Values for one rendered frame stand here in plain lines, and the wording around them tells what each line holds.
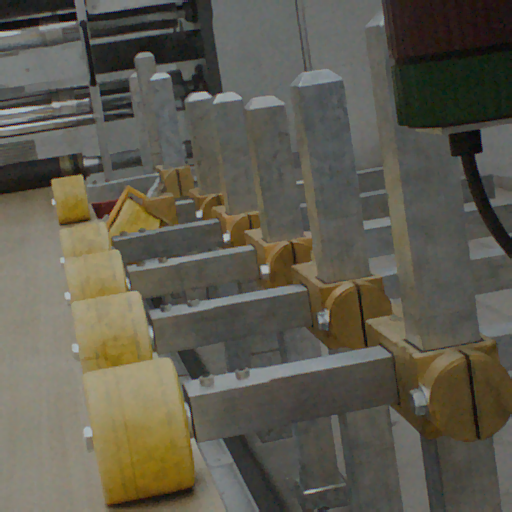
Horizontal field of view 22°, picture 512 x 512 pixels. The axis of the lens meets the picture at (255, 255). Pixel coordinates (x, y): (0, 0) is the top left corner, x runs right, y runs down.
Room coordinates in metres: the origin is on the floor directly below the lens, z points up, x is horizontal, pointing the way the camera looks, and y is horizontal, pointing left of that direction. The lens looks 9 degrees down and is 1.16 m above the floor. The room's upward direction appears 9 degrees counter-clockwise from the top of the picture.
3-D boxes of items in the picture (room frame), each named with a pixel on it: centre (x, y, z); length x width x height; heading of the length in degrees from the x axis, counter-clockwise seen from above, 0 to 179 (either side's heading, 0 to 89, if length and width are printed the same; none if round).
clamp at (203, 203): (1.75, 0.05, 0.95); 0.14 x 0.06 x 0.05; 8
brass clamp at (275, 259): (1.26, -0.03, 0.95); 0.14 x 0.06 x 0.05; 8
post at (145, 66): (2.47, 0.15, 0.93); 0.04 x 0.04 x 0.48; 8
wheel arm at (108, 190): (2.27, 0.06, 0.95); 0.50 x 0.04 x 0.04; 98
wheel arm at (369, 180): (1.79, -0.08, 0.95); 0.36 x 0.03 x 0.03; 98
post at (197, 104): (1.73, 0.04, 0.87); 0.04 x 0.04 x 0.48; 8
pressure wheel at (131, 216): (1.75, 0.16, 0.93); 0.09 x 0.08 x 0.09; 98
